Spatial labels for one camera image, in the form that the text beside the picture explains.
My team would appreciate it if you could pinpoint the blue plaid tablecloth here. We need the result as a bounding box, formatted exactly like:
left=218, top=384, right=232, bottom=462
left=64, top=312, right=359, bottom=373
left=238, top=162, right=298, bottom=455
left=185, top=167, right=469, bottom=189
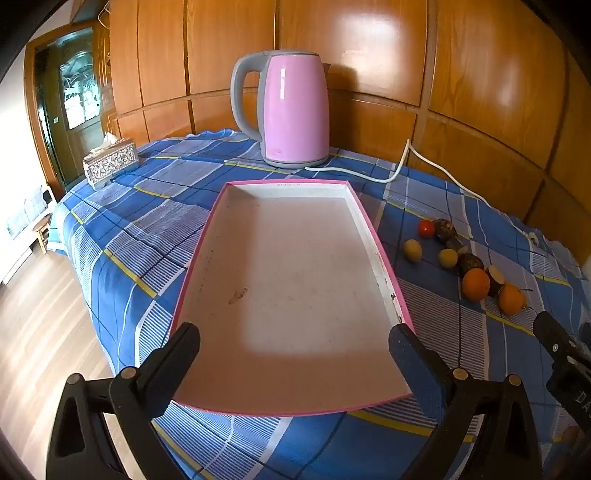
left=48, top=129, right=587, bottom=480

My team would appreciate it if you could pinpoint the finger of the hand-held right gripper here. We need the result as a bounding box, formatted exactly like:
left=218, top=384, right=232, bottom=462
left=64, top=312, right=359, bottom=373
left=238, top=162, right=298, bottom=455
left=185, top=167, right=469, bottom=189
left=533, top=311, right=581, bottom=366

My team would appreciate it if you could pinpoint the pink electric kettle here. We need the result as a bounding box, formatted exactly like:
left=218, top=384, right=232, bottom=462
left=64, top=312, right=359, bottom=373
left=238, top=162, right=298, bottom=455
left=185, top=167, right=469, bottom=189
left=231, top=50, right=331, bottom=169

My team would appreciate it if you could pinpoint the orange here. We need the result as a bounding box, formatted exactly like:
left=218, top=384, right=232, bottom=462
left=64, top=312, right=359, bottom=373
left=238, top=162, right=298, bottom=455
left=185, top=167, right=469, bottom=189
left=498, top=283, right=527, bottom=316
left=462, top=268, right=491, bottom=302

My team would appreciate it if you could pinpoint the wooden door with glass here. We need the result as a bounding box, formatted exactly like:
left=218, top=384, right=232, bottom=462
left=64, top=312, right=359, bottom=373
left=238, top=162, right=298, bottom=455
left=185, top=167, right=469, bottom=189
left=34, top=28, right=114, bottom=185

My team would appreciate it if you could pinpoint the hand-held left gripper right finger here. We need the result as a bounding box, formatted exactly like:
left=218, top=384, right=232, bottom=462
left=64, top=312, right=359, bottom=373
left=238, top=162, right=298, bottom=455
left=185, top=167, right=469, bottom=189
left=388, top=323, right=543, bottom=480

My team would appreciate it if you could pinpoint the silver ornate tissue box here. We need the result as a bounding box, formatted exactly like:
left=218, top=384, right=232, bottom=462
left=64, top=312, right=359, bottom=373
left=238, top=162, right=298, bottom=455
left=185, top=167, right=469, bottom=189
left=83, top=138, right=139, bottom=191

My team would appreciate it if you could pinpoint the white power cable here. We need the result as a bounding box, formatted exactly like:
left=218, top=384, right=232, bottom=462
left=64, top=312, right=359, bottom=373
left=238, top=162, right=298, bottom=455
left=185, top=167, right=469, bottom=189
left=305, top=138, right=539, bottom=241

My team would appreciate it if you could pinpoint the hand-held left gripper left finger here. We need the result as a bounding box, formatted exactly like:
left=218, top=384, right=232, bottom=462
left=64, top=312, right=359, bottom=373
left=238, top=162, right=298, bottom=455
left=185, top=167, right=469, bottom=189
left=46, top=322, right=201, bottom=480

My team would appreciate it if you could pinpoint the light grey sofa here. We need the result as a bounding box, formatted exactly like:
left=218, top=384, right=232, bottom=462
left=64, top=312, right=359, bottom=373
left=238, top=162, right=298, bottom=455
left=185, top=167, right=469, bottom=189
left=0, top=185, right=58, bottom=282

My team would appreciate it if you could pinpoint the dark brown passion fruit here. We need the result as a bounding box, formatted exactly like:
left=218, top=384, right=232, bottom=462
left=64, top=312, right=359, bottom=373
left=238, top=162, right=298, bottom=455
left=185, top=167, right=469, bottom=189
left=458, top=253, right=485, bottom=278
left=434, top=219, right=459, bottom=243

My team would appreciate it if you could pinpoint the small wooden stool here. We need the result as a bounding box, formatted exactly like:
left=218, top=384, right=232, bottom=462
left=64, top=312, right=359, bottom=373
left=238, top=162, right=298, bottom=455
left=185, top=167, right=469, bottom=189
left=33, top=215, right=52, bottom=254

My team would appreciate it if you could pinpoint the cut sweet potato piece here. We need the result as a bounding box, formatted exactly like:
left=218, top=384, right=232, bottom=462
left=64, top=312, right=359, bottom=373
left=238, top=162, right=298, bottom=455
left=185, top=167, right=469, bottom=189
left=486, top=265, right=508, bottom=298

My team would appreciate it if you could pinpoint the pink shallow cardboard tray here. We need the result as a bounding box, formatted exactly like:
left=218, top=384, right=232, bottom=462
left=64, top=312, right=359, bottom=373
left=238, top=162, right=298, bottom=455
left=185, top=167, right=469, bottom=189
left=170, top=181, right=415, bottom=417

